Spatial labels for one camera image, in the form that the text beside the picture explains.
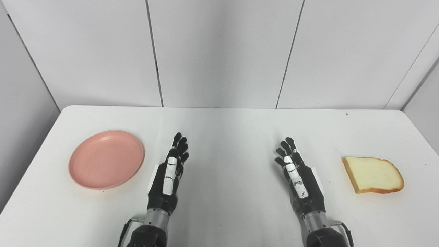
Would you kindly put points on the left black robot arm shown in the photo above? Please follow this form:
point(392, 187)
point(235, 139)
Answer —
point(151, 228)

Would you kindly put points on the pink round plate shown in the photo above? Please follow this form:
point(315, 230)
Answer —
point(106, 159)

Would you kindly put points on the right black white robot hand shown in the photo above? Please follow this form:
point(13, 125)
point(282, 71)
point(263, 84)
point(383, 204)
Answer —
point(300, 181)

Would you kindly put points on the slice of white bread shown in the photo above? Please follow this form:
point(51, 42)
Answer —
point(373, 174)

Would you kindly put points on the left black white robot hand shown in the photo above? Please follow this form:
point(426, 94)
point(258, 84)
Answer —
point(168, 178)

